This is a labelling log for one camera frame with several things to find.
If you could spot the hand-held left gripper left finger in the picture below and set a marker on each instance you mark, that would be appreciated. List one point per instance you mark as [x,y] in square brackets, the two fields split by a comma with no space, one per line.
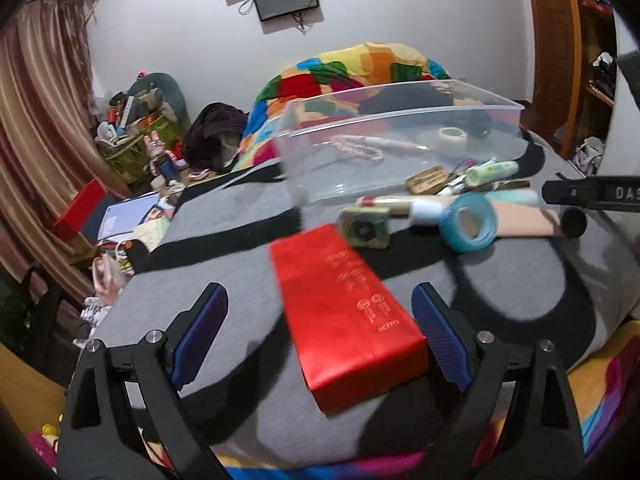
[200,335]

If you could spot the dark clothes pile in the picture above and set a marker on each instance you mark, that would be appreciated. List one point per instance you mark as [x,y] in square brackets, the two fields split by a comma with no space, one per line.
[210,120]

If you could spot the white tape roll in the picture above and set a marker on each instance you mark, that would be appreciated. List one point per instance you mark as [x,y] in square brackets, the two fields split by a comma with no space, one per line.
[452,144]

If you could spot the tan 4B eraser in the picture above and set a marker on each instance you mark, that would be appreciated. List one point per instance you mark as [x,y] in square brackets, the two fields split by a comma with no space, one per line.
[427,180]

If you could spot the clear plastic bin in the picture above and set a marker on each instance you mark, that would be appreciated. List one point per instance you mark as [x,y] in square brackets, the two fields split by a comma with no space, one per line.
[310,180]

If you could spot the wooden door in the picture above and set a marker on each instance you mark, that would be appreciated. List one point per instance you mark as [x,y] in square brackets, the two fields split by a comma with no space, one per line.
[555,35]

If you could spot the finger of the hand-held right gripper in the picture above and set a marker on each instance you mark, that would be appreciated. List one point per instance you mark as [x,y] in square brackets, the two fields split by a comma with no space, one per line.
[575,191]

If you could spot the blue notebook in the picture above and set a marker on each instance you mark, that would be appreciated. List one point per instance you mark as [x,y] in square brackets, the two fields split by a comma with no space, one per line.
[125,215]

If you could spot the red box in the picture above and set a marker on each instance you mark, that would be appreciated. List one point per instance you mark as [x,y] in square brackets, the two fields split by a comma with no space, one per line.
[345,320]
[80,207]

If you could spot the pink bag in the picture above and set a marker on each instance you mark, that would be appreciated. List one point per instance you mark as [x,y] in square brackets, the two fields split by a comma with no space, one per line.
[107,280]

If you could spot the white pen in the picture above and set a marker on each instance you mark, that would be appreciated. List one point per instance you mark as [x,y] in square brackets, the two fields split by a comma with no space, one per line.
[400,144]

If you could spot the wooden tube with red band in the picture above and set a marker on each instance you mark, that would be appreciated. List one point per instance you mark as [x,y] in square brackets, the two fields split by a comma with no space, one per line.
[395,206]

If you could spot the white shoe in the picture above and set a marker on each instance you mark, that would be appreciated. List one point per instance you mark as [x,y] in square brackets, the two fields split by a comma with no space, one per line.
[590,152]

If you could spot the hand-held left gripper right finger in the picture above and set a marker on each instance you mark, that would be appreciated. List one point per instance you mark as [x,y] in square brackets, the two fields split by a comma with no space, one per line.
[442,335]

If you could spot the pink rabbit doll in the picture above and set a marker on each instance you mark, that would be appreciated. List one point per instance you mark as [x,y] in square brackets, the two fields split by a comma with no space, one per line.
[162,160]

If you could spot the colourful bed sheet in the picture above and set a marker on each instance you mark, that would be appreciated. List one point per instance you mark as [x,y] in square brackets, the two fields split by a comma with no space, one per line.
[610,380]

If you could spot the blue tape roll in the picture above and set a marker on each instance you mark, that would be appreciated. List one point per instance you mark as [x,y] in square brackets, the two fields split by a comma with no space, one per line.
[450,230]

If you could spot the beige tube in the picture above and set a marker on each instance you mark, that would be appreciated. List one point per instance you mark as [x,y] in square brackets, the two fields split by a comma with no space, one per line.
[530,220]

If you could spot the green and white tube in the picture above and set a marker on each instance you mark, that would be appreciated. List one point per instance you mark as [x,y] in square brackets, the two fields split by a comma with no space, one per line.
[492,171]

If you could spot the colourful patchwork blanket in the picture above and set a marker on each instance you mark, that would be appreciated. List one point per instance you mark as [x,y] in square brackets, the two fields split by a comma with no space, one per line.
[350,67]

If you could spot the teal roll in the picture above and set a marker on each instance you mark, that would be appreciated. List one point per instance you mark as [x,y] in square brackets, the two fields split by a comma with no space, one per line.
[515,197]

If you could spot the wooden shelf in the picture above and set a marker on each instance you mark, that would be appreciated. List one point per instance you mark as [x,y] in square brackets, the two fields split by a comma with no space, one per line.
[595,25]

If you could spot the green basket with clutter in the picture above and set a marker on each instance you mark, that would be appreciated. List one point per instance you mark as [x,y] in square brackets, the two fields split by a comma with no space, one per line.
[130,157]

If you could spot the striped brown curtain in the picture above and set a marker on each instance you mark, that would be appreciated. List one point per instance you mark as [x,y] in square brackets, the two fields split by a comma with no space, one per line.
[40,110]

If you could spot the small green square tin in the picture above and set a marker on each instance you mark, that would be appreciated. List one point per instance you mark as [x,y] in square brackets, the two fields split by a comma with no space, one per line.
[380,237]

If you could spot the red flat box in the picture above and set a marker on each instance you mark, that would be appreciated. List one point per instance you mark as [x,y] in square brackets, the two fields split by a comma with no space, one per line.
[80,207]

